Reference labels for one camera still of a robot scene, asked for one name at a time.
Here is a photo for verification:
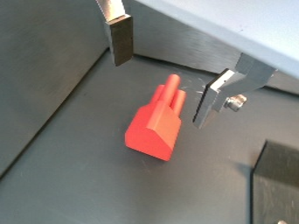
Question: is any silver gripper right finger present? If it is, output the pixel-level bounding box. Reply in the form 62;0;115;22
193;53;277;129

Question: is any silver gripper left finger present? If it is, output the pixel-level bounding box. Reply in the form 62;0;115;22
96;0;134;67

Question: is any red three prong object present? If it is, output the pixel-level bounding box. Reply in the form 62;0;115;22
126;74;186;161

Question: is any black curved fixture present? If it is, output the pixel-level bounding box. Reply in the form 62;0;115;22
251;140;299;224

